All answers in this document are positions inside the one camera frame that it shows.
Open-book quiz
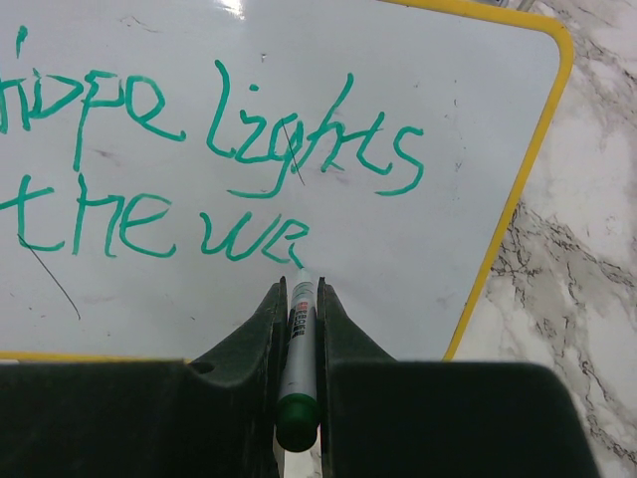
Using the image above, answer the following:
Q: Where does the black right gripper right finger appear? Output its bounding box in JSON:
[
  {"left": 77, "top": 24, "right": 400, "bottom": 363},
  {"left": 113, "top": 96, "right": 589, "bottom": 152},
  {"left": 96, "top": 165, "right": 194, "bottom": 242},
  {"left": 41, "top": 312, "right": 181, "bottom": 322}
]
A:
[{"left": 317, "top": 284, "right": 599, "bottom": 477}]

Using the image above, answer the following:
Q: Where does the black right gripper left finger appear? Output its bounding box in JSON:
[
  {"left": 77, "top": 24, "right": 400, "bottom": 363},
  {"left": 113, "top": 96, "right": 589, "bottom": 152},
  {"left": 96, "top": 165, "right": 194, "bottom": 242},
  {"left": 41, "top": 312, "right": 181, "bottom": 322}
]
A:
[{"left": 1, "top": 282, "right": 288, "bottom": 477}]

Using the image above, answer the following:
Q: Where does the green whiteboard marker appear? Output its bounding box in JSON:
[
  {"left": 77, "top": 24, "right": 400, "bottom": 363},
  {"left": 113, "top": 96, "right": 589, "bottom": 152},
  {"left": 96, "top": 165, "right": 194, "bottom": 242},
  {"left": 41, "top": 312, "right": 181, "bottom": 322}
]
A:
[{"left": 276, "top": 269, "right": 320, "bottom": 453}]

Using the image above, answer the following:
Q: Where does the yellow framed whiteboard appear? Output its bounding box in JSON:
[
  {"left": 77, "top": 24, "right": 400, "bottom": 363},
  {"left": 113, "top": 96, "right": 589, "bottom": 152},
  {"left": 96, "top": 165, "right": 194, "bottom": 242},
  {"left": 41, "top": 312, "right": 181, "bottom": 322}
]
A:
[{"left": 1, "top": 1, "right": 573, "bottom": 359}]

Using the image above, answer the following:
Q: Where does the metal wire whiteboard stand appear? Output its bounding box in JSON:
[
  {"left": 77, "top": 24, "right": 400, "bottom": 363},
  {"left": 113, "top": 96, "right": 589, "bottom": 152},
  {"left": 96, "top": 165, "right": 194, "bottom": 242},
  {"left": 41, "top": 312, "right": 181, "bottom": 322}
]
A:
[{"left": 490, "top": 0, "right": 534, "bottom": 12}]

